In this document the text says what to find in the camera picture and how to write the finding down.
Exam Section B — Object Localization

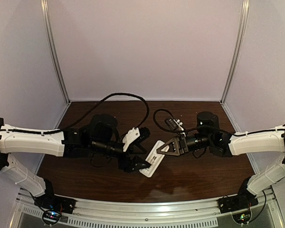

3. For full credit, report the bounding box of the white remote control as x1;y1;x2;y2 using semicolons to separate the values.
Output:
139;140;165;178

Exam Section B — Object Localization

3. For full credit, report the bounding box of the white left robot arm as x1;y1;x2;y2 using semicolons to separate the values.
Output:
0;114;150;199

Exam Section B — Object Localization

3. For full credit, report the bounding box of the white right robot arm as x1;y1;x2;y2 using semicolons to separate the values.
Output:
156;111;285;200

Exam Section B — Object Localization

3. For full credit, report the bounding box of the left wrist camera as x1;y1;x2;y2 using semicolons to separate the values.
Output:
122;127;151;152

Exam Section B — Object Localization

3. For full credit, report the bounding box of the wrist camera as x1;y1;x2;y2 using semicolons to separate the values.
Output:
122;127;151;152
164;118;185;135

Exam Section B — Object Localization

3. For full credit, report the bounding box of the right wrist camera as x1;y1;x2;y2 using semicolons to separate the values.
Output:
164;118;185;135

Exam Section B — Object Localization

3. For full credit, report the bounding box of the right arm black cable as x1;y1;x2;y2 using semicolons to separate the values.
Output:
153;108;285;137

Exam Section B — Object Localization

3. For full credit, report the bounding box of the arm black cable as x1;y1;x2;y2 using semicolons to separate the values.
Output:
0;92;151;138
153;108;285;137

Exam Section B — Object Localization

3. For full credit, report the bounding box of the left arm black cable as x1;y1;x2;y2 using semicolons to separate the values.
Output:
0;92;151;138

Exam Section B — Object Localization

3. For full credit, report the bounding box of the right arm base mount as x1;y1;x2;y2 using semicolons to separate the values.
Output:
218;179;258;225

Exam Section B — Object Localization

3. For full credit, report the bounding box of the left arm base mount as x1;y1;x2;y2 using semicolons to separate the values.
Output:
32;195;76;226

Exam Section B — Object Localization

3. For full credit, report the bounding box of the right aluminium corner post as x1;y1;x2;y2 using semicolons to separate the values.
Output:
220;0;250;105

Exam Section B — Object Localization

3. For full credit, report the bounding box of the aluminium corner post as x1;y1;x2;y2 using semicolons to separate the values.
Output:
40;0;70;104
220;0;250;105

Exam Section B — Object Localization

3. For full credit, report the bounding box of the left aluminium corner post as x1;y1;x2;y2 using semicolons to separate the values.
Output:
40;0;70;104

